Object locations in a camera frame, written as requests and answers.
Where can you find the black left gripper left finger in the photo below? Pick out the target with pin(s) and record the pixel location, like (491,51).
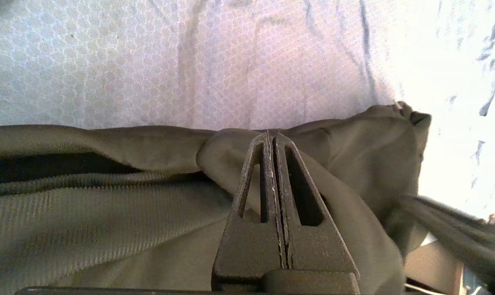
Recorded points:
(249,250)

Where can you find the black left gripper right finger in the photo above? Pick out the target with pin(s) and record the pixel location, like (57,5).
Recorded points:
(317,250)

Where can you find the black zip hoodie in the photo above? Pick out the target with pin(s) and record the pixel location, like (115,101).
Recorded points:
(108,205)

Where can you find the tan wooden panel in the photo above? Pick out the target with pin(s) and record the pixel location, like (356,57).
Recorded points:
(434,266)

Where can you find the blue bed sheet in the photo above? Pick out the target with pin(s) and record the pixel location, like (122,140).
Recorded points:
(190,61)

